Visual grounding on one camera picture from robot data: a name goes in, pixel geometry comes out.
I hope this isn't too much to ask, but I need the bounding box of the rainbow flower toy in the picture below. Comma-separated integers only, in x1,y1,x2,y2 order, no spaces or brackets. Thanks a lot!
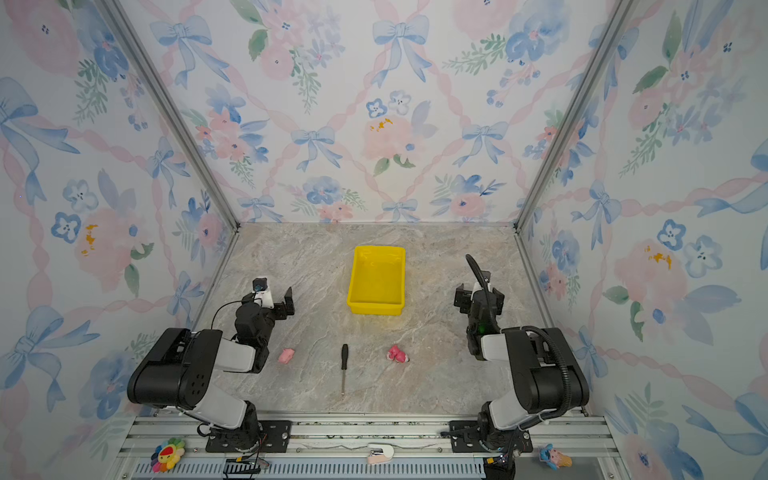
150,438,185,473

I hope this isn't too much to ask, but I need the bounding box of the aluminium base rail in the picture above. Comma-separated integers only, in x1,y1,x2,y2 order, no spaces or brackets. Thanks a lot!
106,409,630,479

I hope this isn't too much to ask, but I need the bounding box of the black handled screwdriver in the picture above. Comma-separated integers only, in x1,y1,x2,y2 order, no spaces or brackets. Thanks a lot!
340,343,349,397

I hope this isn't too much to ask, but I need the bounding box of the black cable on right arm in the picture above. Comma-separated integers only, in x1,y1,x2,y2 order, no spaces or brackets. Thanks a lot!
465,253,572,421

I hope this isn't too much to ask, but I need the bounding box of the yellow plastic bin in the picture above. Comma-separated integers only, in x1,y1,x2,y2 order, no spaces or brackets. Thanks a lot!
347,245,406,316

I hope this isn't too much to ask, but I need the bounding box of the dark pink toy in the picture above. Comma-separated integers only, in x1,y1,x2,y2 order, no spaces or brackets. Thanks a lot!
387,345,409,364

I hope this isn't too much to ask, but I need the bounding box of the light pink toy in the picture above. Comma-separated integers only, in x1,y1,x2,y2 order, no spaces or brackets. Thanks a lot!
278,348,295,364

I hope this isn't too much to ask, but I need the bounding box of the left aluminium corner post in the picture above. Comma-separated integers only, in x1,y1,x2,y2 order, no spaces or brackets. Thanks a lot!
95,1,241,233

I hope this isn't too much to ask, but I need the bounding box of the aluminium corner post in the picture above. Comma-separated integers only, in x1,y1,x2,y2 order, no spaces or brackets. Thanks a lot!
514,0,635,235
95,1,241,233

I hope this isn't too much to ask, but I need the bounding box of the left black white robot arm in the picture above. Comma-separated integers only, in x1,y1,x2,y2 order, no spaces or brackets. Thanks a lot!
127,278,295,455

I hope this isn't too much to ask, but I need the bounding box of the blue pink toy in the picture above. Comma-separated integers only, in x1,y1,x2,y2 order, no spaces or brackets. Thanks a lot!
538,444,573,470

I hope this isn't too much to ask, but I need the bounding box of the right aluminium corner post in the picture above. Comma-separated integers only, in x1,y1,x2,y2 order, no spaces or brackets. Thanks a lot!
514,0,635,235

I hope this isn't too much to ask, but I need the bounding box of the white pink toy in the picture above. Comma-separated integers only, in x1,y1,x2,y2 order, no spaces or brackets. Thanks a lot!
366,443,395,465

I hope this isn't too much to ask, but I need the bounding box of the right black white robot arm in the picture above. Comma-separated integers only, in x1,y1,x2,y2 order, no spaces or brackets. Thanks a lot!
441,284,590,454

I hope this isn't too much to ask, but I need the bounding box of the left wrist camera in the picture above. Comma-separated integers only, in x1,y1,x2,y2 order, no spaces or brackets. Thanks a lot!
252,277,274,309

